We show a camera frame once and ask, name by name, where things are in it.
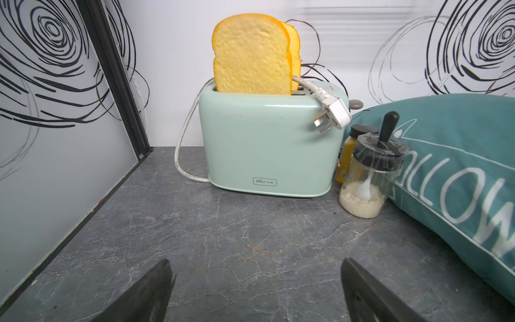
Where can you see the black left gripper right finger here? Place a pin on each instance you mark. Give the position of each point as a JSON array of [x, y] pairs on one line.
[[367, 299]]

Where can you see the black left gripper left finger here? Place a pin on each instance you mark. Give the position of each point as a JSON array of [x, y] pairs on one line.
[[146, 300]]

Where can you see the teal pillow with cat print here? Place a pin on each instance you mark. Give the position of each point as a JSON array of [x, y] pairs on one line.
[[458, 178]]

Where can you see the yellow liquid bottle black cap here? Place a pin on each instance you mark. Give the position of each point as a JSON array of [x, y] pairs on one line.
[[348, 148]]

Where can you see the glass sugar jar with spoon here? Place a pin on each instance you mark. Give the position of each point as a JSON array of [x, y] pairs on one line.
[[376, 162]]

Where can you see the mint green toaster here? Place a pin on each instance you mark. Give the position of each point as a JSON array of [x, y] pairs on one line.
[[267, 144]]

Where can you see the rear toast bread slice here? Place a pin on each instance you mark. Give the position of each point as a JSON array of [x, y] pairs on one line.
[[294, 49]]

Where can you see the toast bread slice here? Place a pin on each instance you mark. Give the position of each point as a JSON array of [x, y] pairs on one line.
[[252, 55], [294, 49]]

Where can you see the front toast bread slice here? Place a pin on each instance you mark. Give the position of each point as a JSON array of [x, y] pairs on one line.
[[252, 55]]

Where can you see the black vertical frame post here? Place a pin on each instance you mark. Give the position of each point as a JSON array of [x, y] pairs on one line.
[[96, 21]]

